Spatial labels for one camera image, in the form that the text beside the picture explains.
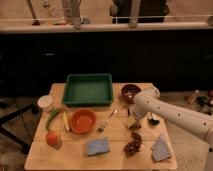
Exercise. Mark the green pepper toy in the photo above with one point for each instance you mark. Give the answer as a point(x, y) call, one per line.
point(52, 115)

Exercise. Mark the bunch of red grapes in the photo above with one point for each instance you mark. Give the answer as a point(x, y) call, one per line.
point(134, 146)

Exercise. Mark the white cup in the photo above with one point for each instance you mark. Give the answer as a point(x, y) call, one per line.
point(46, 103)

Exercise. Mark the dark red bowl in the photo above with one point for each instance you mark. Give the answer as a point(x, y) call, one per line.
point(128, 92)

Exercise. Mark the black chair base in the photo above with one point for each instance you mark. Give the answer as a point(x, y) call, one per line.
point(13, 122)

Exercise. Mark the green plastic tray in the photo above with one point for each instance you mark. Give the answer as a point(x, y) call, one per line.
point(88, 90)

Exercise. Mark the blue sponge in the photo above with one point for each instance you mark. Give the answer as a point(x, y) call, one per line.
point(97, 146)

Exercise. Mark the grey folded cloth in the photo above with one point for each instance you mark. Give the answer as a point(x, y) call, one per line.
point(160, 149)

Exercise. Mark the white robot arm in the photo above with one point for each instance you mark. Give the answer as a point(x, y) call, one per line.
point(198, 124)

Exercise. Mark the orange-red bowl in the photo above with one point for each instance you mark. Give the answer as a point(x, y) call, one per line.
point(82, 121)

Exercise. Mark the orange fruit toy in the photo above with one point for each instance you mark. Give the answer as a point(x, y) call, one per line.
point(53, 139)

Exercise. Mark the brown whiteboard eraser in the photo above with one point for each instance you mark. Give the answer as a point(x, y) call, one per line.
point(133, 121)

